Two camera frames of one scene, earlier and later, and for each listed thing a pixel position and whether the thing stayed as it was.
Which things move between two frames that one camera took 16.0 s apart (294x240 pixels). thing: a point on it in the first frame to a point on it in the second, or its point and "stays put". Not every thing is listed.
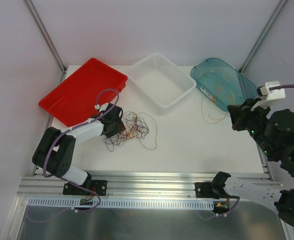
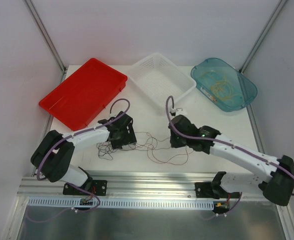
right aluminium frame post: [281, 4] stays put
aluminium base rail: [153, 184] stays put
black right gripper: [237, 117] to [176, 140]
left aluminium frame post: [47, 37] stays put
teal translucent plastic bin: [222, 83] stays put
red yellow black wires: [139, 126] to [161, 150]
